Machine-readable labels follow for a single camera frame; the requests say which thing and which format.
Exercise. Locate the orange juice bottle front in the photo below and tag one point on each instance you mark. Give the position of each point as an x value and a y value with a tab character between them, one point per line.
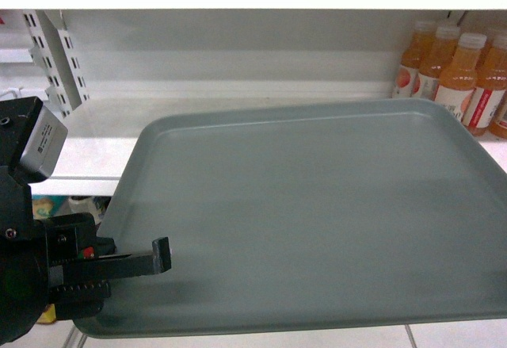
490	89

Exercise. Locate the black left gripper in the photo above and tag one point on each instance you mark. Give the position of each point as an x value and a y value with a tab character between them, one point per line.
57	261

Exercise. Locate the orange juice bottle back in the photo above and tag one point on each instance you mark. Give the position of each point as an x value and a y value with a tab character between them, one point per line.
439	57

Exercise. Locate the grey rectangular serving tray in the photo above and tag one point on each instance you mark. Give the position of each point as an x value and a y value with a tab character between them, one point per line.
310	217

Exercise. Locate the white metal shelf unit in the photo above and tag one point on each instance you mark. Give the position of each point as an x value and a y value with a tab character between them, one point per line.
146	59

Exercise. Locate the orange juice bottle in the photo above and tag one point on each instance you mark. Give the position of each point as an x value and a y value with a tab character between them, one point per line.
490	89
439	57
458	80

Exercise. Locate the orange juice bottle middle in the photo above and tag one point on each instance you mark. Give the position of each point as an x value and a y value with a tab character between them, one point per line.
458	80

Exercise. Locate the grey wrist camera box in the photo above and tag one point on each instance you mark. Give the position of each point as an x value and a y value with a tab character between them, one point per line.
42	151

